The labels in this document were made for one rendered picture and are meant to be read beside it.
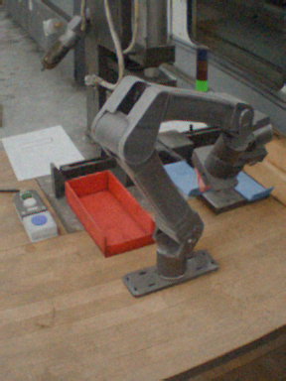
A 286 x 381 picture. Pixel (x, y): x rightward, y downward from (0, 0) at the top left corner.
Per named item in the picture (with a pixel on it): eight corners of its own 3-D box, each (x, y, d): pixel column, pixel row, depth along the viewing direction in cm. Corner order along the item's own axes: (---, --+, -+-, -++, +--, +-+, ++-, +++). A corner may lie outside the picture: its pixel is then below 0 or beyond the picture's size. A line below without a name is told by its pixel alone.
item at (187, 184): (191, 199, 115) (192, 189, 114) (158, 168, 127) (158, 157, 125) (216, 192, 118) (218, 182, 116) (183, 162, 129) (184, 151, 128)
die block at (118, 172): (125, 188, 136) (125, 162, 132) (109, 171, 144) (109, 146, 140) (193, 171, 144) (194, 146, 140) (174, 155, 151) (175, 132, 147)
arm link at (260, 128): (247, 133, 110) (247, 84, 104) (276, 149, 105) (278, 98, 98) (210, 151, 105) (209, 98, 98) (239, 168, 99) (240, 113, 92)
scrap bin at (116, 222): (105, 258, 112) (103, 236, 109) (66, 201, 131) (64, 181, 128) (155, 243, 116) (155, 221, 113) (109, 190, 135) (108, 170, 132)
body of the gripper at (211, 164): (215, 148, 113) (227, 129, 107) (236, 188, 109) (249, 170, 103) (191, 153, 110) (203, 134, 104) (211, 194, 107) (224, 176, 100)
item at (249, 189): (253, 203, 126) (254, 193, 124) (217, 176, 137) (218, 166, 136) (273, 196, 129) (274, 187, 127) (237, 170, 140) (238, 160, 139)
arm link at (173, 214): (187, 214, 107) (116, 103, 84) (208, 230, 102) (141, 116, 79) (165, 236, 106) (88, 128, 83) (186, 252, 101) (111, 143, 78)
